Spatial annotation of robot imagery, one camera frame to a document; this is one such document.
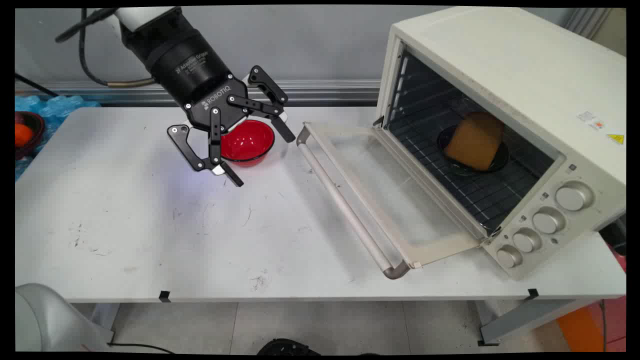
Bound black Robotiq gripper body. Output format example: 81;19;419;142
120;10;250;133

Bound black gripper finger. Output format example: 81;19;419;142
167;107;245;188
227;65;296;144

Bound glass oven door with handle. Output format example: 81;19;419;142
296;121;489;280

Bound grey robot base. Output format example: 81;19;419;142
15;283;114;353

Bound red plastic bowl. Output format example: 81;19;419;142
219;119;276;168

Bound blue plastic sheet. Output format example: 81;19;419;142
15;94;101;182

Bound dark brown bowl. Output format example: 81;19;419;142
15;111;46;161

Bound orange fruit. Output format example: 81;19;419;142
15;123;34;149

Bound black object on floor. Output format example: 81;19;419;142
257;338;321;357

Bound cream toaster oven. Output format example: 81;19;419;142
375;6;627;281

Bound black plate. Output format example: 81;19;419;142
437;124;510;176

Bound smallest silver oven knob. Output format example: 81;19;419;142
496;245;524;269

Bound medium silver oven knob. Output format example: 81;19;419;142
512;228;543;253

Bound large silver oven knob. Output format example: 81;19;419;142
531;207;566;235

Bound largest silver oven knob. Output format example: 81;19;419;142
555;181;595;212

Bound grey table leg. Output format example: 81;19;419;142
477;298;603;347

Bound orange box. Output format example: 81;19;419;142
555;295;627;353

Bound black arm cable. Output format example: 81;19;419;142
54;7;157;89

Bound black wire oven rack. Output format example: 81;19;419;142
387;95;557;234

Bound black floor cable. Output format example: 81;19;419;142
107;342;177;355

